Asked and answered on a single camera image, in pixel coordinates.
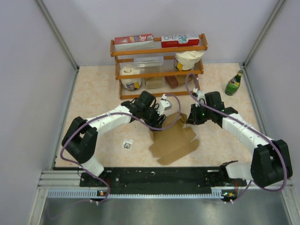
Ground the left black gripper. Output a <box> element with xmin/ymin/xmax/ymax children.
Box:
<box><xmin>141</xmin><ymin>104</ymin><xmax>166</xmax><ymax>132</ymax></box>

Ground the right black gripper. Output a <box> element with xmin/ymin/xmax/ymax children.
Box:
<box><xmin>186</xmin><ymin>103</ymin><xmax>213</xmax><ymax>126</ymax></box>

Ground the brown cardboard box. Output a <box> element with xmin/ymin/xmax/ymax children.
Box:
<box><xmin>149</xmin><ymin>112</ymin><xmax>200</xmax><ymax>165</ymax></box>

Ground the small plastic bag packet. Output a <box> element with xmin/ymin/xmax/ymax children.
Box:
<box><xmin>122</xmin><ymin>139</ymin><xmax>134</xmax><ymax>150</ymax></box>

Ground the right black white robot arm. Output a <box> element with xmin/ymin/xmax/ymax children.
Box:
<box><xmin>187</xmin><ymin>89</ymin><xmax>293</xmax><ymax>188</ymax></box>

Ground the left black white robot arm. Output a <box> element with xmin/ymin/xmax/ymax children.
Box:
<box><xmin>61</xmin><ymin>91</ymin><xmax>172</xmax><ymax>186</ymax></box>

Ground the red white wrap box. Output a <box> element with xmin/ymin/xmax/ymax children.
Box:
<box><xmin>161</xmin><ymin>35</ymin><xmax>200</xmax><ymax>48</ymax></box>

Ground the red white foil box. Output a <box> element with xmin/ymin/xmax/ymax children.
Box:
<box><xmin>114</xmin><ymin>34</ymin><xmax>155</xmax><ymax>51</ymax></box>

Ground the beige sponge pack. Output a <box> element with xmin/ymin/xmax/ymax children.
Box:
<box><xmin>145</xmin><ymin>77</ymin><xmax>163</xmax><ymax>89</ymax></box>

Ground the red-brown scouring pad pack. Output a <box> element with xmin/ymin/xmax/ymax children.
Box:
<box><xmin>165</xmin><ymin>75</ymin><xmax>187</xmax><ymax>89</ymax></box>

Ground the lower toilet paper roll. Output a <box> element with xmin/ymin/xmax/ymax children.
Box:
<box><xmin>120</xmin><ymin>65</ymin><xmax>142</xmax><ymax>90</ymax></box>

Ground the toilet paper roll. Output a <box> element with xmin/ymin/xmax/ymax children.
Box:
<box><xmin>120</xmin><ymin>65</ymin><xmax>142</xmax><ymax>90</ymax></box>
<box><xmin>174</xmin><ymin>50</ymin><xmax>205</xmax><ymax>71</ymax></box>

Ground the green glass bottle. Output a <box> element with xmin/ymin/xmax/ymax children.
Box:
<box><xmin>225</xmin><ymin>70</ymin><xmax>244</xmax><ymax>96</ymax></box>

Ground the orange wooden shelf rack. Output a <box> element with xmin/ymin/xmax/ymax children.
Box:
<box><xmin>110</xmin><ymin>33</ymin><xmax>208</xmax><ymax>100</ymax></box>

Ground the upper toilet paper roll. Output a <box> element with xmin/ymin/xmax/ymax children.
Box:
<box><xmin>174</xmin><ymin>50</ymin><xmax>205</xmax><ymax>71</ymax></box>

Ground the clear plastic container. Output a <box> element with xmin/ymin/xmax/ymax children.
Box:
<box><xmin>134</xmin><ymin>56</ymin><xmax>164</xmax><ymax>68</ymax></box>

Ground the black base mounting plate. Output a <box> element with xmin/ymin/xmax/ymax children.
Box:
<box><xmin>80</xmin><ymin>167</ymin><xmax>247</xmax><ymax>195</ymax></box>

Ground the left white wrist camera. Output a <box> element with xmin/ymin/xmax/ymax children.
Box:
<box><xmin>157</xmin><ymin>94</ymin><xmax>172</xmax><ymax>115</ymax></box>

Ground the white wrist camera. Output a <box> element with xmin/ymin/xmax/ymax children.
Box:
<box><xmin>157</xmin><ymin>94</ymin><xmax>172</xmax><ymax>115</ymax></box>
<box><xmin>192</xmin><ymin>88</ymin><xmax>206</xmax><ymax>107</ymax></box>

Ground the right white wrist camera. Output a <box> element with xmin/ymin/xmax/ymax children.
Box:
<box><xmin>192</xmin><ymin>88</ymin><xmax>206</xmax><ymax>107</ymax></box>

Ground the grey slotted cable duct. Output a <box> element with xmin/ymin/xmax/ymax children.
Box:
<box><xmin>47</xmin><ymin>187</ymin><xmax>237</xmax><ymax>199</ymax></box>

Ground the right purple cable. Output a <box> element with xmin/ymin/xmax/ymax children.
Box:
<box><xmin>185</xmin><ymin>73</ymin><xmax>288</xmax><ymax>204</ymax></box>

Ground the purple cable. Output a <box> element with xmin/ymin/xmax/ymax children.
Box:
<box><xmin>185</xmin><ymin>73</ymin><xmax>288</xmax><ymax>204</ymax></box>
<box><xmin>60</xmin><ymin>93</ymin><xmax>181</xmax><ymax>205</ymax></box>

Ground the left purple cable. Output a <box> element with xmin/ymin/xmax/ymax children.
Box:
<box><xmin>60</xmin><ymin>93</ymin><xmax>181</xmax><ymax>205</ymax></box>

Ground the aluminium frame rail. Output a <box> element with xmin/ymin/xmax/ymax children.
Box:
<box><xmin>37</xmin><ymin>170</ymin><xmax>293</xmax><ymax>189</ymax></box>

